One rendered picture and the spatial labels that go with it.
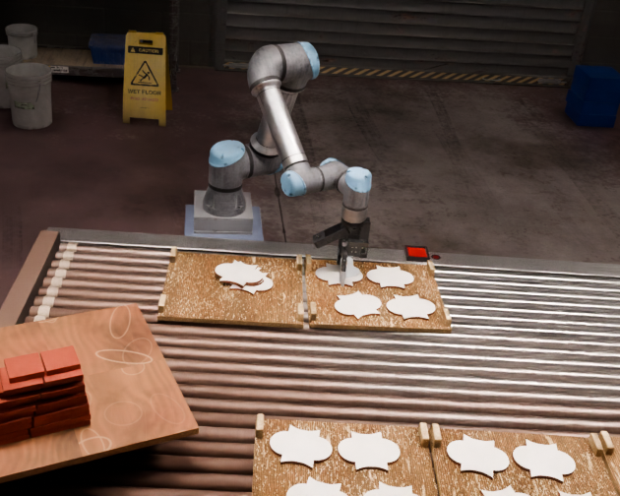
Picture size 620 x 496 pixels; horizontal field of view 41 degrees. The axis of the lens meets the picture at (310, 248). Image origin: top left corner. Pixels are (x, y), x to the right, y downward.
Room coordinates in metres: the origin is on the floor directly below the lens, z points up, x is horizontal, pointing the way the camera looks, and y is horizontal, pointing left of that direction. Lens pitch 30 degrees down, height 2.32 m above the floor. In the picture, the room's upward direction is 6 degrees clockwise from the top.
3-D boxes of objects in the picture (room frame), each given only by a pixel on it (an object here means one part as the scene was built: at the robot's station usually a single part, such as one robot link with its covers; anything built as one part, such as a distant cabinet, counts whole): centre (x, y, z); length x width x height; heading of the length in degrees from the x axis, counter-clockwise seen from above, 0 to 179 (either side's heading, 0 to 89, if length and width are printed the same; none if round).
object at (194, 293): (2.09, 0.21, 0.93); 0.41 x 0.35 x 0.02; 94
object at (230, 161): (2.58, 0.30, 1.10); 0.13 x 0.12 x 0.14; 125
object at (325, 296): (2.13, -0.21, 0.93); 0.41 x 0.35 x 0.02; 96
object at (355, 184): (2.21, -0.12, 1.24); 0.09 x 0.08 x 0.11; 35
